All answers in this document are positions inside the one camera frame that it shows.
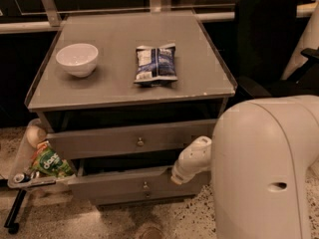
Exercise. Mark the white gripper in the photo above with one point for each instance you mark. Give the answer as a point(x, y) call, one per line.
point(189, 160)

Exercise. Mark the grey drawer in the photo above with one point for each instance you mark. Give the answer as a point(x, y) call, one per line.
point(129, 139)
point(99, 178)
point(138, 197)

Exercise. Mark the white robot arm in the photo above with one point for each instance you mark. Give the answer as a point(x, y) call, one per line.
point(258, 156)

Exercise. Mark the grey top drawer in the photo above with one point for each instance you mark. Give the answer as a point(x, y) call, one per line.
point(129, 139)

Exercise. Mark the grey bottom drawer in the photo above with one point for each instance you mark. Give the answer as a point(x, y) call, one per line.
point(138, 197)

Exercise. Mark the grey drawer cabinet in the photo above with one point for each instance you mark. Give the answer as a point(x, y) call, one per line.
point(109, 97)

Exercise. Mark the blue white chip bag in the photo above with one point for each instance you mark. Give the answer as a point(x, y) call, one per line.
point(156, 65)

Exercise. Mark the green snack bag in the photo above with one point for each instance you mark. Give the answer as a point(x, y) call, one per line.
point(46, 160)

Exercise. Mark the white ceramic bowl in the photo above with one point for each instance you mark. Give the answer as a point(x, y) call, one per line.
point(78, 60)

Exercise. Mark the beige round object in bin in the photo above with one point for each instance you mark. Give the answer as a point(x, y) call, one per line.
point(35, 135)

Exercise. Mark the clear plastic side bin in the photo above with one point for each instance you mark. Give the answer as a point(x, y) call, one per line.
point(22, 163)

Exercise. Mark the black office chair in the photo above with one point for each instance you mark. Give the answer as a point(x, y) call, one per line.
point(264, 42)

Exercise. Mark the silver soda can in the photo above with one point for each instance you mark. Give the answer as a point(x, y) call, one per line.
point(21, 178)

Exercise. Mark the black stand leg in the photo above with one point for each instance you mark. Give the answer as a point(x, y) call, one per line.
point(10, 224)

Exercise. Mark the metal railing bar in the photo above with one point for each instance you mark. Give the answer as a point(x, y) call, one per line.
point(305, 10)

